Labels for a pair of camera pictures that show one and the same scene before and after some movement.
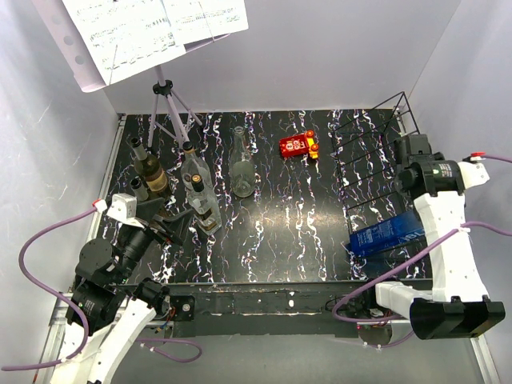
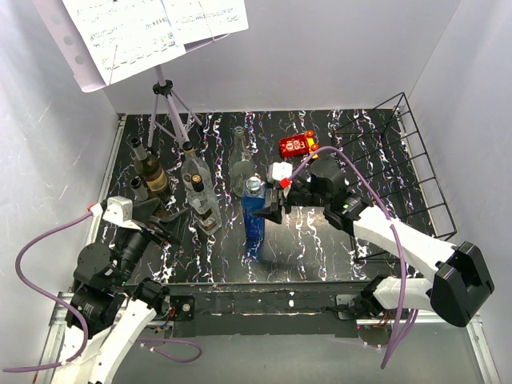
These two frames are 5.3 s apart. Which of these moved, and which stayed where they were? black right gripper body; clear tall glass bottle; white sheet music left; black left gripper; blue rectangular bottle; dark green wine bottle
Moved: black right gripper body; blue rectangular bottle
Stayed: black left gripper; clear tall glass bottle; dark green wine bottle; white sheet music left
